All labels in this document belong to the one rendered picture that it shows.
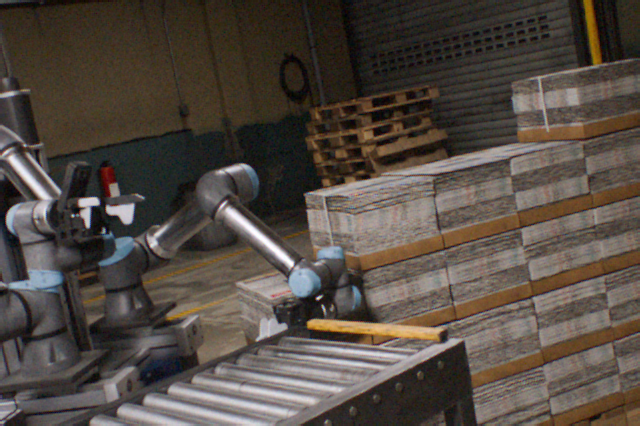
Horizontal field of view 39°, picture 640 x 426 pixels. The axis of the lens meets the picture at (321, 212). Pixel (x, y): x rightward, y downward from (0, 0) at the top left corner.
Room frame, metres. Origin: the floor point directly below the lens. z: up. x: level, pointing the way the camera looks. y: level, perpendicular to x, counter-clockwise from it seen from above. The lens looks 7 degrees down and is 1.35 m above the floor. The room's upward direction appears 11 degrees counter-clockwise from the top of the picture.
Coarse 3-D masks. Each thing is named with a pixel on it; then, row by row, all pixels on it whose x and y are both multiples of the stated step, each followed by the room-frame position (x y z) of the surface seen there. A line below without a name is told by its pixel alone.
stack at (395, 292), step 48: (480, 240) 2.78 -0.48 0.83; (528, 240) 2.84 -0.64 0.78; (576, 240) 2.91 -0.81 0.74; (240, 288) 2.81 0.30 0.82; (288, 288) 2.60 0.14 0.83; (384, 288) 2.65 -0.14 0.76; (432, 288) 2.71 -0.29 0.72; (480, 288) 2.76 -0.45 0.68; (576, 288) 2.89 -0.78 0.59; (336, 336) 2.58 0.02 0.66; (480, 336) 2.75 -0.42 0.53; (528, 336) 2.81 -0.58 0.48; (576, 336) 2.88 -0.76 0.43; (528, 384) 2.80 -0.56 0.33; (576, 384) 2.87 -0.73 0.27
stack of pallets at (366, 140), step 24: (384, 96) 9.51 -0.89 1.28; (408, 96) 9.97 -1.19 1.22; (432, 96) 9.74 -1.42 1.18; (312, 120) 9.60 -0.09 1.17; (336, 120) 9.27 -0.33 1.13; (360, 120) 9.04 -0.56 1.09; (384, 120) 9.34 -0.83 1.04; (312, 144) 9.47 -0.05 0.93; (336, 144) 9.26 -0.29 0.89; (360, 144) 9.05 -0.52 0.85; (384, 144) 9.67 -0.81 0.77; (336, 168) 9.78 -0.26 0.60; (360, 168) 9.36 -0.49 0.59
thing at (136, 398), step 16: (272, 336) 2.18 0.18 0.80; (288, 336) 2.17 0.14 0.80; (304, 336) 2.20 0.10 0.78; (240, 352) 2.09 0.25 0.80; (256, 352) 2.10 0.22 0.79; (192, 368) 2.02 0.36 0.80; (208, 368) 2.00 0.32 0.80; (160, 384) 1.94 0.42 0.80; (128, 400) 1.87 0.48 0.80; (80, 416) 1.82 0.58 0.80; (112, 416) 1.83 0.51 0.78
